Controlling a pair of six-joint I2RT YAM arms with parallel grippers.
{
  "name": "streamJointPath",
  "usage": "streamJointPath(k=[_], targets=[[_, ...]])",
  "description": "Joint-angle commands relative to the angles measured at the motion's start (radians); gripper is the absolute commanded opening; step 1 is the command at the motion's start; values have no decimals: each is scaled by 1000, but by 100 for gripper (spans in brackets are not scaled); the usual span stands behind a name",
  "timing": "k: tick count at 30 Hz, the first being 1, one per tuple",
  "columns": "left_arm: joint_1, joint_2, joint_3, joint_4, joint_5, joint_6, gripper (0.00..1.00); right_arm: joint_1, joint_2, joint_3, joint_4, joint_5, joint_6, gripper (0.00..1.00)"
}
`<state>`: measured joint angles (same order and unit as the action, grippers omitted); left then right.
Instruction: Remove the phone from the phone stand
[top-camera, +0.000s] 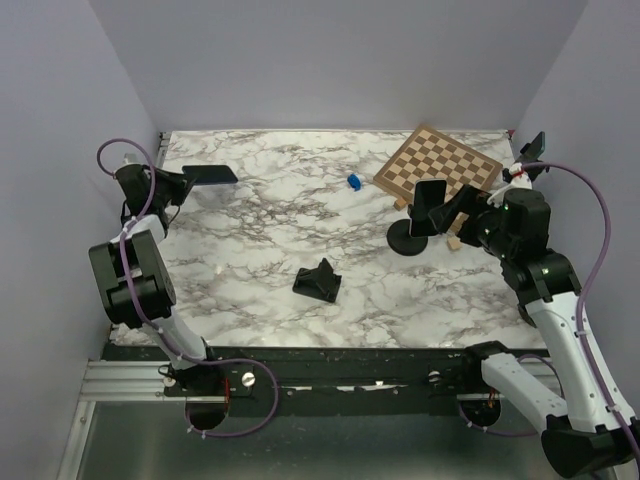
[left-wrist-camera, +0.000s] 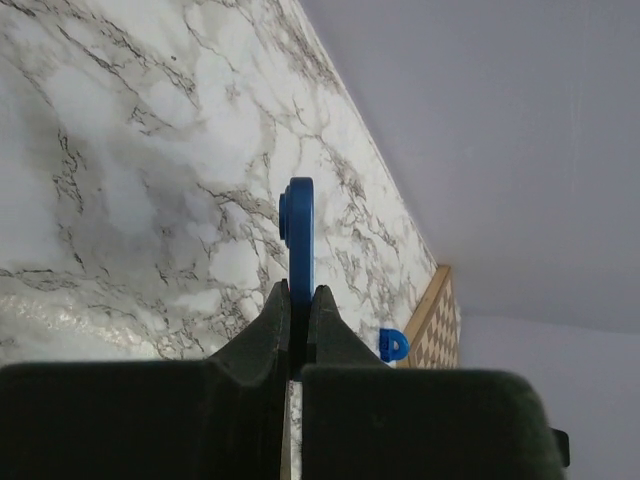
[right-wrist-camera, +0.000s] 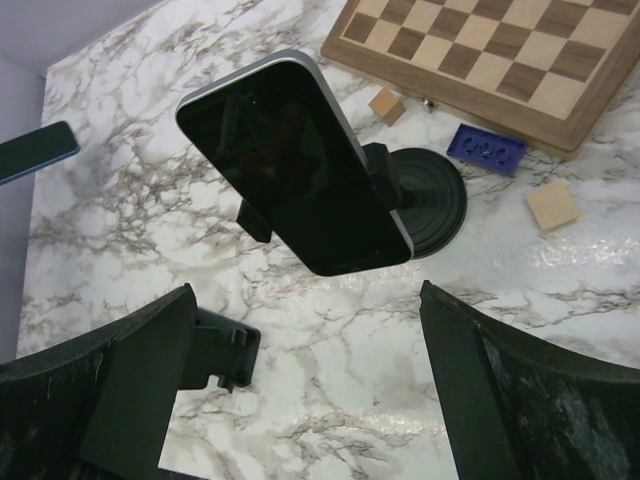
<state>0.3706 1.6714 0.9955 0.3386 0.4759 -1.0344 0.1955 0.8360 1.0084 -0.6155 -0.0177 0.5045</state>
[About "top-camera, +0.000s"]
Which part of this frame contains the black ball-joint phone stand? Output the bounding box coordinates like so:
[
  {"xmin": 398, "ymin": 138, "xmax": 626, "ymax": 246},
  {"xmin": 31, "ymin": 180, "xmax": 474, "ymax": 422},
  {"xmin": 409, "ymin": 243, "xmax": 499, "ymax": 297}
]
[{"xmin": 517, "ymin": 142, "xmax": 550, "ymax": 182}]

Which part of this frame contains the dark blue phone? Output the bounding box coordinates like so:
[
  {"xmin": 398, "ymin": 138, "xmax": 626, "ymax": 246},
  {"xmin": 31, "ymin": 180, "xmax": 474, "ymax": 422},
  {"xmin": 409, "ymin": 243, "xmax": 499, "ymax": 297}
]
[{"xmin": 182, "ymin": 165, "xmax": 238, "ymax": 186}]

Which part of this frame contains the blue plastic piece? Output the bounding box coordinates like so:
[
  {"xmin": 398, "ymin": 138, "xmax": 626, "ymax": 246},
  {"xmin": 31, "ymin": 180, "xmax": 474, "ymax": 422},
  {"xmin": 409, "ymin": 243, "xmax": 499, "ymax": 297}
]
[{"xmin": 347, "ymin": 174, "xmax": 362, "ymax": 191}]

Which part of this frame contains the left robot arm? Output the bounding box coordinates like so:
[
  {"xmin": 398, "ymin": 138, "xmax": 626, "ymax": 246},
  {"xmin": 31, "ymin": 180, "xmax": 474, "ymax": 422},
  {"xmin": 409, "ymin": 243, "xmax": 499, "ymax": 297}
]
[{"xmin": 89, "ymin": 163, "xmax": 224, "ymax": 395}]

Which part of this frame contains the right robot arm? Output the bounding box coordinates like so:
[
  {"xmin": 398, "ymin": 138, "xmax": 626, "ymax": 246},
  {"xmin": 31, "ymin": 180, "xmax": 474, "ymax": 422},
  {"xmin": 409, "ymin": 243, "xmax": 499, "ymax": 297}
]
[{"xmin": 427, "ymin": 186, "xmax": 639, "ymax": 478}]

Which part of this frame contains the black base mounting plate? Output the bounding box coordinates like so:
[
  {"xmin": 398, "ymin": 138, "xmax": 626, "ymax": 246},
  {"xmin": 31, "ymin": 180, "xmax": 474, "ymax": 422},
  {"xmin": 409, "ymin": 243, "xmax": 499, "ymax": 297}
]
[{"xmin": 101, "ymin": 345, "xmax": 499, "ymax": 418}]

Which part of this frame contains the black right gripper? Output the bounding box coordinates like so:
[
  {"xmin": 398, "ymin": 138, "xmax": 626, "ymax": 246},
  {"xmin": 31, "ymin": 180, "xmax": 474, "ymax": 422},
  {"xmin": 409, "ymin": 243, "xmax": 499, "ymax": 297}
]
[{"xmin": 429, "ymin": 181, "xmax": 515, "ymax": 260}]

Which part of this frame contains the black round-base phone stand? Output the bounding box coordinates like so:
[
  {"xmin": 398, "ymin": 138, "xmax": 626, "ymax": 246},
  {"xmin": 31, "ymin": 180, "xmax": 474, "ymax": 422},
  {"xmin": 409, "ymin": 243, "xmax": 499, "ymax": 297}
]
[{"xmin": 386, "ymin": 205, "xmax": 428, "ymax": 257}]

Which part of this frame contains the wooden chessboard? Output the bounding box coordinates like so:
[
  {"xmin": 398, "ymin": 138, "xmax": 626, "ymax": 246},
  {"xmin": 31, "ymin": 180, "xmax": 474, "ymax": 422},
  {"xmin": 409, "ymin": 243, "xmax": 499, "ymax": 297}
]
[{"xmin": 373, "ymin": 126, "xmax": 503, "ymax": 204}]

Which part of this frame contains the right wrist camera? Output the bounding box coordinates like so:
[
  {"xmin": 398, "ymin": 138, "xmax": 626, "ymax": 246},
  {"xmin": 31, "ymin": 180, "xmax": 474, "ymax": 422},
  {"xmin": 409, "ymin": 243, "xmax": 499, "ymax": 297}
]
[{"xmin": 487, "ymin": 162, "xmax": 532, "ymax": 207}]

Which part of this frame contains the black folding phone holder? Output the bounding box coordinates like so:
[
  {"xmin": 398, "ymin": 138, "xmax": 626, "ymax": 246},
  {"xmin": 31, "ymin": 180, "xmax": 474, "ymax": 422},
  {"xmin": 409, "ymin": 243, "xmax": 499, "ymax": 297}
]
[{"xmin": 292, "ymin": 258, "xmax": 342, "ymax": 303}]

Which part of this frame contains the light wooden cube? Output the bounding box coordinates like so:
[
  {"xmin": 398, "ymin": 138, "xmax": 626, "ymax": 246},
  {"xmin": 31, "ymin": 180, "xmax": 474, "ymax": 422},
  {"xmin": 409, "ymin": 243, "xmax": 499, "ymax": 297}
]
[{"xmin": 447, "ymin": 236, "xmax": 462, "ymax": 251}]

